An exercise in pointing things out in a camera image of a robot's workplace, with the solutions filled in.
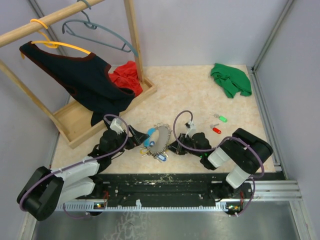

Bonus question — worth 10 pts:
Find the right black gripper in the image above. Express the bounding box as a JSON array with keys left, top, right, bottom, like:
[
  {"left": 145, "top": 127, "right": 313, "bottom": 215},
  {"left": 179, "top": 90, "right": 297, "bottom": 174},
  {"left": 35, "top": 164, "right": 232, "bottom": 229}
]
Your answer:
[{"left": 166, "top": 133, "right": 203, "bottom": 158}]

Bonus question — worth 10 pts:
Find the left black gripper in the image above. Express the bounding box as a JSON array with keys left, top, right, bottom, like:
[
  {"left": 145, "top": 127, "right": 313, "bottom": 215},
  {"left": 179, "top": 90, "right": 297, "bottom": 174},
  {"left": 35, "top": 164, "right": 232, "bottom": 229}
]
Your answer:
[{"left": 109, "top": 124, "right": 149, "bottom": 158}]

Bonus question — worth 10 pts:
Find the bunch of tagged keys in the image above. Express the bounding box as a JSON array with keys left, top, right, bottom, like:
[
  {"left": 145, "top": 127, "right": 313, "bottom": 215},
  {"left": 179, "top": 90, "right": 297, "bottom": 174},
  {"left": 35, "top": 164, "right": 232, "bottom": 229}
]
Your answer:
[{"left": 139, "top": 147, "right": 169, "bottom": 163}]

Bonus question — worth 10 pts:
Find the large keyring with blue handle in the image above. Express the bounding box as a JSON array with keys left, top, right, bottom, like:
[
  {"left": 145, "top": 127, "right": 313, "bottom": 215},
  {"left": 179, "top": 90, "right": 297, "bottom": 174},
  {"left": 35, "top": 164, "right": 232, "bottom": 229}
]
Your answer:
[{"left": 143, "top": 123, "right": 172, "bottom": 156}]

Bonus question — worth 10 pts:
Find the red tagged key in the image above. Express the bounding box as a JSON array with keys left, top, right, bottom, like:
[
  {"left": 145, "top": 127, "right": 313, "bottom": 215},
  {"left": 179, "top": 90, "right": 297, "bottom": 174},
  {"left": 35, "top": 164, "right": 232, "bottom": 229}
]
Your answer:
[{"left": 210, "top": 123, "right": 222, "bottom": 134}]

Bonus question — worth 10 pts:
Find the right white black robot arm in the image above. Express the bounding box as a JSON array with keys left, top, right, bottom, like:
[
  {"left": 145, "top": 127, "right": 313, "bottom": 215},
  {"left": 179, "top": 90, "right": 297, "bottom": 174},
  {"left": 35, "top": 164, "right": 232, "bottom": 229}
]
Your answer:
[{"left": 168, "top": 128, "right": 274, "bottom": 200}]

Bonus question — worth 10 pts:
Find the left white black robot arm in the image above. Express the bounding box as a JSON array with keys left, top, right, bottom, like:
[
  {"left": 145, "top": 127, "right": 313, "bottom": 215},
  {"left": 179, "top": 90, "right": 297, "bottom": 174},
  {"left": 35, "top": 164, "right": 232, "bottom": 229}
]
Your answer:
[{"left": 16, "top": 126, "right": 149, "bottom": 221}]

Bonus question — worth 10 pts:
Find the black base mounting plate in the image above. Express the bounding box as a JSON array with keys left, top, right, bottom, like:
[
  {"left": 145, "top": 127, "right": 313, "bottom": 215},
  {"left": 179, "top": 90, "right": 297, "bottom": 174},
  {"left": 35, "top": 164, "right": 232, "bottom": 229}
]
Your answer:
[{"left": 47, "top": 172, "right": 286, "bottom": 208}]

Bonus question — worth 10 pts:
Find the green tagged key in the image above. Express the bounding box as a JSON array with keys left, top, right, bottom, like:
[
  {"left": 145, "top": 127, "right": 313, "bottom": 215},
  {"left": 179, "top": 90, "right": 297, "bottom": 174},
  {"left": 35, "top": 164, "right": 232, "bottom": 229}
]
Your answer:
[{"left": 210, "top": 113, "right": 228, "bottom": 123}]

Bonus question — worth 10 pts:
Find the red crumpled cloth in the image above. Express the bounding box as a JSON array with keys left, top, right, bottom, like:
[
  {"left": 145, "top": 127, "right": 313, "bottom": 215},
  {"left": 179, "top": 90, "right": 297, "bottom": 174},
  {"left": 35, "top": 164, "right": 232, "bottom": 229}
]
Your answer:
[{"left": 108, "top": 61, "right": 143, "bottom": 97}]

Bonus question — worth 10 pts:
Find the dark navy tank top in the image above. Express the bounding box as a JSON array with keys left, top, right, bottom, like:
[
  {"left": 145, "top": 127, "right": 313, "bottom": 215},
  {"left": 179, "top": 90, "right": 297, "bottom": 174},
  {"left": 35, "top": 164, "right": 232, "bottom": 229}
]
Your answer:
[{"left": 19, "top": 42, "right": 135, "bottom": 126}]

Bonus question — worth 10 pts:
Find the green crumpled cloth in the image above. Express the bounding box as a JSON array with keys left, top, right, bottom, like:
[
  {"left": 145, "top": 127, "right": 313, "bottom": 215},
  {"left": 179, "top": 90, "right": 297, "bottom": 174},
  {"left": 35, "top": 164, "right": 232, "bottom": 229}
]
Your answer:
[{"left": 210, "top": 63, "right": 252, "bottom": 99}]

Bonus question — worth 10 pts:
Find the grey-blue plastic hanger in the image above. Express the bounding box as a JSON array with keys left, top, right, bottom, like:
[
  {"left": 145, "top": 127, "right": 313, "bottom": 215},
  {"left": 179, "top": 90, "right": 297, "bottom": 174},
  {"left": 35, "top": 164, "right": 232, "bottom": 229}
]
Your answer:
[{"left": 61, "top": 0, "right": 139, "bottom": 58}]

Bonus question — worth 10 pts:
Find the yellow plastic hanger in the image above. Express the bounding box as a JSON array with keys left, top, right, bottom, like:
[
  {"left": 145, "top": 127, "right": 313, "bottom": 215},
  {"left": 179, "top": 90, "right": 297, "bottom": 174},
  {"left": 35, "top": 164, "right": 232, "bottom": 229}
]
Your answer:
[{"left": 20, "top": 18, "right": 91, "bottom": 59}]

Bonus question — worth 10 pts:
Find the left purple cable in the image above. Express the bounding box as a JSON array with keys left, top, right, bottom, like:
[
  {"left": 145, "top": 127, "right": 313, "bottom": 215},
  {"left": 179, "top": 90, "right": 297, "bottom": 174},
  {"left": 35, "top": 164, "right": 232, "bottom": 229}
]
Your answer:
[{"left": 19, "top": 114, "right": 130, "bottom": 221}]

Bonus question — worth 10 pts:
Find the purple cable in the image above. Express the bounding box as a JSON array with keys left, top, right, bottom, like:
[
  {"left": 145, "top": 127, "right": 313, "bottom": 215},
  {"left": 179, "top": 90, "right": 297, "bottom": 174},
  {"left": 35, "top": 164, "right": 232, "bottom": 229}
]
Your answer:
[
  {"left": 173, "top": 110, "right": 266, "bottom": 217},
  {"left": 19, "top": 114, "right": 130, "bottom": 221}
]

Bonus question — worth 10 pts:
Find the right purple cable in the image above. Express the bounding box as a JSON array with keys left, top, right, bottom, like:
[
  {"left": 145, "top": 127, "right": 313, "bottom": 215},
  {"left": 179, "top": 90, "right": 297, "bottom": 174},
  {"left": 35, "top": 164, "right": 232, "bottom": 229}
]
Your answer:
[{"left": 173, "top": 110, "right": 266, "bottom": 217}]

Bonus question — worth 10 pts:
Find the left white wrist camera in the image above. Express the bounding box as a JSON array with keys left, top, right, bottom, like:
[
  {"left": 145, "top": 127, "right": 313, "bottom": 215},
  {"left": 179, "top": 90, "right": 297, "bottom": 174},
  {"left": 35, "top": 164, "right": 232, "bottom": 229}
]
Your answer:
[{"left": 109, "top": 118, "right": 125, "bottom": 135}]

